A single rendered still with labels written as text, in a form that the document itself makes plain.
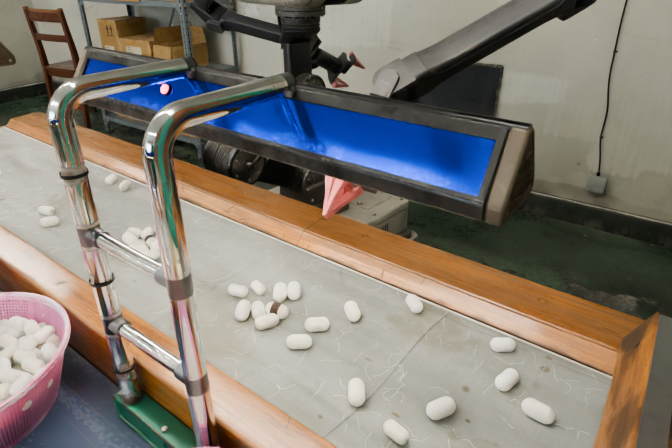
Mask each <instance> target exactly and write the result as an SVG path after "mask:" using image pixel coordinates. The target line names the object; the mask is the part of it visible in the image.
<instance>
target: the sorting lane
mask: <svg viewBox="0 0 672 448"><path fill-rule="evenodd" d="M84 161H85V165H86V167H87V168H88V170H89V174H88V178H89V182H90V186H91V190H92V194H93V198H94V199H95V206H96V210H97V214H98V218H99V222H100V226H101V229H103V230H105V231H107V232H108V233H110V235H111V237H113V238H115V239H117V240H118V241H120V242H122V243H124V244H126V243H125V242H123V240H122V235H123V234H124V233H126V232H127V229H128V228H130V227H134V228H139V229H141V230H142V231H143V230H144V229H145V228H146V227H152V228H153V229H154V225H155V224H154V219H153V214H152V209H151V203H150V198H149V193H148V188H147V185H145V184H142V183H140V182H138V181H135V180H133V179H130V178H128V177H125V176H123V175H121V174H118V173H116V172H113V171H111V170H108V169H106V168H104V167H101V166H99V165H96V164H94V163H91V162H89V161H87V160H84ZM0 170H1V174H0V225H1V226H3V227H4V228H6V229H7V230H9V231H10V232H12V233H13V234H15V235H16V236H18V237H19V238H21V239H22V240H24V241H26V242H27V243H29V244H30V245H32V246H33V247H35V248H36V249H38V250H39V251H41V252H42V253H44V254H45V255H47V256H48V257H50V258H51V259H53V260H54V261H56V262H57V263H59V264H60V265H62V266H63V267H65V268H66V269H68V270H69V271H71V272H73V273H74V274H76V275H77V276H79V277H80V278H82V279H83V280H85V281H86V282H88V283H89V279H90V278H89V274H88V270H87V267H86V263H85V260H84V256H83V252H82V249H81V245H80V241H79V238H78V234H77V230H76V227H75V223H74V219H73V216H72V212H71V209H70V205H69V201H68V198H67V194H66V190H65V187H64V183H63V179H61V178H60V176H59V172H60V168H59V165H58V161H57V158H56V154H55V150H54V147H53V146H50V145H48V144H45V143H43V142H40V141H38V140H36V139H33V138H31V137H28V136H26V135H23V134H21V133H19V132H16V131H14V130H11V129H9V128H6V127H2V128H0ZM111 174H115V175H117V177H118V179H117V181H116V182H114V183H113V184H111V185H108V184H106V183H105V178H106V177H108V176H109V175H111ZM124 180H129V181H130V182H131V186H130V188H129V189H128V190H127V191H121V190H120V188H119V185H120V184H121V183H122V182H123V181H124ZM180 204H181V210H182V216H183V223H184V229H185V235H186V241H187V248H188V254H189V260H190V266H191V273H192V279H193V285H194V291H195V298H196V304H197V310H198V316H199V323H200V329H201V335H202V341H203V348H204V354H205V360H206V361H207V362H209V363H210V364H212V365H214V366H215V367H217V368H218V369H220V370H221V371H223V372H224V373H226V374H227V375H229V376H230V377H232V378H233V379H235V380H236V381H238V382H239V383H241V384H242V385H244V386H245V387H247V388H248V389H250V390H251V391H253V392H254V393H256V394H257V395H259V396H261V397H262V398H264V399H265V400H267V401H268V402H270V403H271V404H273V405H274V406H276V407H277V408H279V409H280V410H282V411H283V412H285V413H286V414H288V415H289V416H291V417H292V418H294V419H295V420H297V421H298V422H300V423H301V424H303V425H304V426H306V427H308V428H309V429H311V430H312V431H314V432H315V433H317V434H318V435H320V436H321V437H323V438H324V439H326V440H327V441H329V442H330V443H332V444H333V445H335V446H336V447H338V448H593V444H594V441H595V438H596V434H597V431H598V428H599V425H600V423H601V420H602V414H603V411H604V407H605V404H606V400H607V396H608V392H609V389H610V385H611V381H612V376H609V375H607V374H604V373H602V372H599V371H597V370H595V369H592V368H590V367H587V366H585V365H582V364H580V363H578V362H575V361H573V360H570V359H568V358H565V357H563V356H561V355H558V354H556V353H553V352H551V351H548V350H546V349H544V348H541V347H539V346H536V345H534V344H531V343H529V342H527V341H524V340H522V339H519V338H517V337H514V336H512V335H510V334H507V333H505V332H502V331H500V330H497V329H495V328H493V327H490V326H488V325H485V324H483V323H480V322H478V321H475V320H473V319H471V318H468V317H466V316H463V315H461V314H458V313H456V312H454V311H451V310H449V309H446V308H444V307H441V306H439V305H437V304H434V303H432V302H429V301H427V300H424V299H422V298H420V297H418V299H419V300H420V301H421V303H422V304H423V310H422V311H421V312H420V313H414V312H412V311H411V309H410V307H409V306H408V305H407V304H406V297H407V296H408V295H409V294H410V293H407V292H405V291H403V290H400V289H398V288H395V287H393V286H390V285H388V284H386V283H383V282H381V281H378V280H376V279H373V278H371V277H369V276H366V275H364V274H361V273H359V272H356V271H354V270H352V269H349V268H347V267H344V266H342V265H339V264H337V263H335V262H332V261H330V260H327V259H325V258H322V257H320V256H317V255H315V254H313V253H310V252H308V251H305V250H303V249H300V248H298V247H296V246H293V245H291V244H288V243H286V242H283V241H281V240H279V239H276V238H274V237H271V236H269V235H266V234H264V233H262V232H259V231H257V230H254V229H252V228H249V227H247V226H245V225H242V224H240V223H237V222H235V221H232V220H230V219H228V218H225V217H223V216H220V215H218V214H215V213H213V212H211V211H208V210H206V209H203V208H201V207H198V206H196V205H194V204H191V203H189V202H186V201H184V200H181V199H180ZM40 206H52V207H53V208H54V209H55V213H54V214H53V215H50V216H49V215H40V214H39V213H38V211H37V210H38V208H39V207H40ZM51 216H56V217H58V218H59V223H58V224H57V225H55V226H50V227H42V226H41V225H40V224H39V221H40V220H41V219H42V218H44V217H51ZM126 245H127V244H126ZM127 246H129V245H127ZM107 254H108V258H109V262H110V266H111V270H112V272H113V273H114V275H113V278H114V276H115V280H114V282H115V286H116V290H117V294H118V298H119V303H120V304H121V305H123V306H124V307H126V308H127V309H129V310H130V311H132V312H133V313H135V314H136V315H138V316H139V317H141V318H142V319H144V320H145V321H147V322H148V323H150V324H151V325H153V326H154V327H156V328H157V329H159V330H160V331H162V332H163V333H165V334H167V335H168V336H170V337H171V338H173V339H174V340H176V334H175V329H174V324H173V319H172V313H171V308H170V303H169V298H168V293H167V288H165V287H163V286H161V285H160V284H158V283H157V282H156V281H155V279H154V278H152V277H150V276H148V275H147V274H145V273H143V272H141V271H139V270H137V269H136V268H134V267H132V266H130V265H129V264H127V263H125V262H123V261H122V260H120V259H118V258H117V257H115V256H113V255H111V254H109V253H108V252H107ZM255 280H257V281H259V282H261V283H262V284H263V285H264V286H265V288H266V292H265V293H264V294H263V295H257V294H256V293H255V292H254V291H253V290H252V289H251V283H252V282H253V281H255ZM292 281H297V282H298V283H299V284H300V297H299V298H298V299H297V300H291V299H289V297H288V295H287V297H286V299H285V301H283V302H281V304H284V305H286V306H287V307H288V309H289V314H288V316H287V317H286V318H284V319H279V323H278V324H277V325H276V326H275V327H272V328H268V329H265V330H259V329H257V328H256V327H255V319H254V318H253V316H252V310H250V313H249V316H248V318H247V319H246V320H245V321H238V320H237V319H236V318H235V316H234V313H235V310H236V307H237V305H238V303H239V302H240V301H241V300H248V301H249V302H250V303H251V306H252V304H253V303H254V302H255V301H261V302H262V303H263V304H264V308H265V307H266V305H267V304H268V303H269V302H276V301H275V300H274V299H273V290H274V286H275V285H276V284H277V283H279V282H283V283H285V284H286V286H287V289H288V284H289V283H290V282H292ZM231 284H238V285H244V286H246V287H247V288H248V294H247V295H246V296H245V297H238V296H232V295H230V294H229V293H228V287H229V285H231ZM348 301H354V302H356V304H357V305H358V308H359V310H360V313H361V316H360V319H359V320H358V321H355V322H353V321H350V320H349V319H348V317H347V315H346V312H345V310H344V305H345V303H346V302H348ZM310 317H326V318H327V319H328V320H329V323H330V325H329V328H328V329H327V330H326V331H317V332H309V331H307V330H306V329H305V326H304V324H305V321H306V320H307V319H308V318H310ZM292 334H307V335H309V336H310V337H311V339H312V344H311V346H310V347H309V348H307V349H290V348H289V347H288V346H287V344H286V340H287V338H288V337H289V336H290V335H292ZM495 337H501V338H507V337H509V338H511V339H513V340H514V341H515V344H516V347H515V349H514V350H513V351H512V352H496V351H494V350H492V348H491V346H490V342H491V340H492V339H493V338H495ZM176 341H177V340H176ZM508 368H512V369H514V370H516V371H517V372H518V374H519V381H518V383H516V384H515V385H514V386H513V387H512V388H511V389H510V390H508V391H501V390H499V389H498V388H497V387H496V385H495V379H496V377H497V376H498V375H500V374H501V373H502V372H503V371H504V370H506V369H508ZM353 378H359V379H361V380H362V381H363V383H364V386H365V401H364V403H363V404H362V405H361V406H358V407H355V406H353V405H351V404H350V402H349V400H348V383H349V382H350V380H351V379H353ZM444 396H448V397H450V398H452V399H453V400H454V402H455V404H456V409H455V411H454V413H453V414H451V415H449V416H447V417H444V418H442V419H439V420H433V419H431V418H430V417H429V416H428V415H427V412H426V407H427V405H428V403H429V402H431V401H434V400H436V399H438V398H441V397H444ZM526 398H534V399H536V400H538V401H540V402H542V403H544V404H546V405H548V406H550V407H551V408H552V409H553V411H554V413H555V419H554V421H553V422H552V423H551V424H543V423H541V422H539V421H537V420H535V419H533V418H531V417H529V416H527V415H526V414H525V413H524V412H523V411H522V407H521V405H522V402H523V400H524V399H526ZM389 419H392V420H395V421H396V422H397V423H398V424H399V425H401V426H402V427H403V428H405V429H406V430H407V431H408V434H409V440H408V442H407V443H406V444H404V445H399V444H397V443H396V442H395V441H393V440H392V439H391V438H390V437H388V436H387V435H386V434H385V433H384V431H383V425H384V423H385V422H386V421H387V420H389Z"/></svg>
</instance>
